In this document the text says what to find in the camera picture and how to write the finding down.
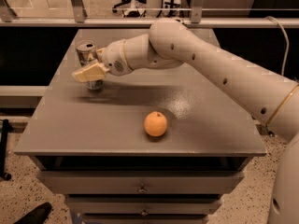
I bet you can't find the silver redbull can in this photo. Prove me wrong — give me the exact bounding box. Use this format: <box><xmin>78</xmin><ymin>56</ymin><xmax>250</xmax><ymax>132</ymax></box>
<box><xmin>76</xmin><ymin>40</ymin><xmax>103</xmax><ymax>91</ymax></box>

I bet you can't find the orange fruit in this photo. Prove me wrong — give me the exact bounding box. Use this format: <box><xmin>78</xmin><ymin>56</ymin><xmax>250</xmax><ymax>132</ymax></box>
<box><xmin>144</xmin><ymin>111</ymin><xmax>168</xmax><ymax>137</ymax></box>

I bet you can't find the grey drawer cabinet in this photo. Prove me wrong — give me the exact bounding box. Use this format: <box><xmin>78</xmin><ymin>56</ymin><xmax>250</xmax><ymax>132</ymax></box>
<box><xmin>14</xmin><ymin>28</ymin><xmax>268</xmax><ymax>224</ymax></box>

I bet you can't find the metal railing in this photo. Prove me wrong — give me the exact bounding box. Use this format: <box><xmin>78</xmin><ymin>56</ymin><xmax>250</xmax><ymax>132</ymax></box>
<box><xmin>1</xmin><ymin>0</ymin><xmax>299</xmax><ymax>29</ymax></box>

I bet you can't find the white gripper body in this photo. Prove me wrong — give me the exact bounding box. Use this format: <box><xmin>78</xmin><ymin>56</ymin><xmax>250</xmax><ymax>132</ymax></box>
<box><xmin>102</xmin><ymin>39</ymin><xmax>133</xmax><ymax>76</ymax></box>

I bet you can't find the white cable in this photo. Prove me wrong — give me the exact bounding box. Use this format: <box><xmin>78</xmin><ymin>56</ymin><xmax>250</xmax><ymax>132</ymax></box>
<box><xmin>264</xmin><ymin>15</ymin><xmax>291</xmax><ymax>77</ymax></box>

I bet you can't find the black office chair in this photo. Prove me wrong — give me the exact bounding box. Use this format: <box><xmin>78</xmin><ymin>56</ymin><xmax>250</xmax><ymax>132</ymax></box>
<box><xmin>112</xmin><ymin>0</ymin><xmax>147</xmax><ymax>17</ymax></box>

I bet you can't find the black stand leg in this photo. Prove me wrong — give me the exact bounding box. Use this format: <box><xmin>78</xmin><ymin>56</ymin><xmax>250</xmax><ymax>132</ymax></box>
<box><xmin>0</xmin><ymin>119</ymin><xmax>13</xmax><ymax>181</ymax></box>

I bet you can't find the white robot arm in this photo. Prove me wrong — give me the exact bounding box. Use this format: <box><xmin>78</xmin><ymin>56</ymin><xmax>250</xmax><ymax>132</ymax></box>
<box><xmin>73</xmin><ymin>18</ymin><xmax>299</xmax><ymax>224</ymax></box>

